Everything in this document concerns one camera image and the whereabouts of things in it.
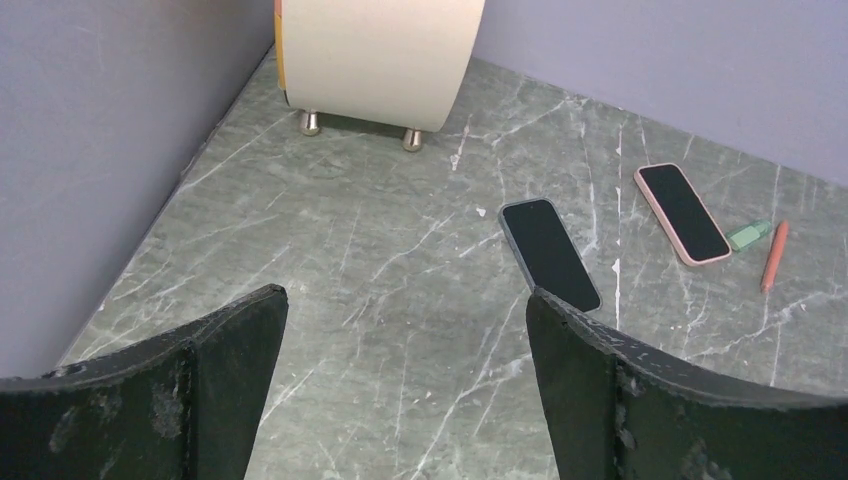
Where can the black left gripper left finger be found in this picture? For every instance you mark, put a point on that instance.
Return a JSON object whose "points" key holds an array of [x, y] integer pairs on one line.
{"points": [[184, 404]]}

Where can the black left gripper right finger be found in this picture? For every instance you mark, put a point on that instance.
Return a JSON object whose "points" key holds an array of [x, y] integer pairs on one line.
{"points": [[618, 408]]}

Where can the blue phone black screen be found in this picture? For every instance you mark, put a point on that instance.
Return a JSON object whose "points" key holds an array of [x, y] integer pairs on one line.
{"points": [[546, 254]]}

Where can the phone in pink case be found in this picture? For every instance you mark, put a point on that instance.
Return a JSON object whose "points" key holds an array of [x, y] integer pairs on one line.
{"points": [[693, 232]]}

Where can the orange pen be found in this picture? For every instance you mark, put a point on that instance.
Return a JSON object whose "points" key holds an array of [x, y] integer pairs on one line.
{"points": [[776, 253]]}

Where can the cream round cylinder box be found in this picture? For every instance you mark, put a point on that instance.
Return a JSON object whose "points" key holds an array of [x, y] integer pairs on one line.
{"points": [[397, 63]]}

